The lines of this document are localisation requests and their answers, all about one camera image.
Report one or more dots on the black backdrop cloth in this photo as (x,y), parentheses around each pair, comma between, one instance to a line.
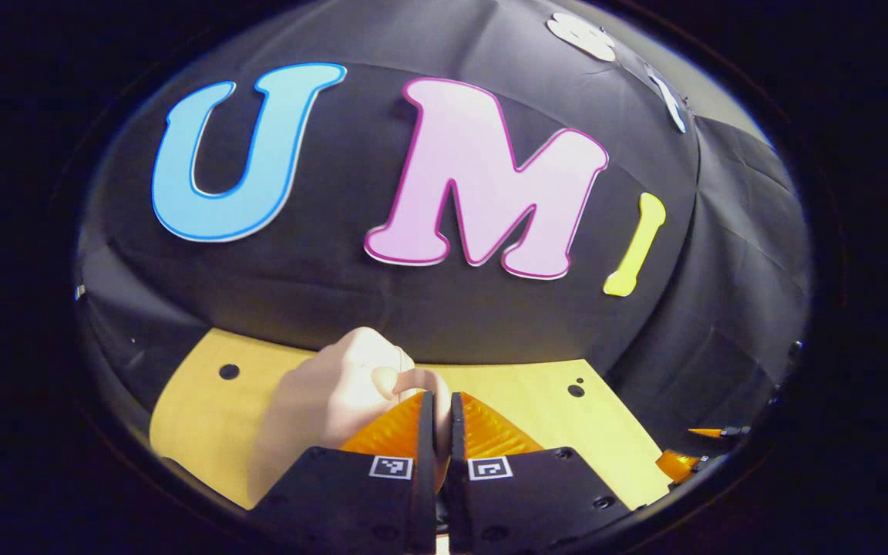
(351,293)

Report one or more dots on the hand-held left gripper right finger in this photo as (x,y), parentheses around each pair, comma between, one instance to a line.
(521,501)

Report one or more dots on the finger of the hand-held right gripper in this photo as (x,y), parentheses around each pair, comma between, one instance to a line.
(679,465)
(725,432)

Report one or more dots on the peach hard-shell suitcase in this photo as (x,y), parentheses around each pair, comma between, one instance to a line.
(328,393)

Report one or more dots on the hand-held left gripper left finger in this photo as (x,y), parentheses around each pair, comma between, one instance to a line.
(367,501)

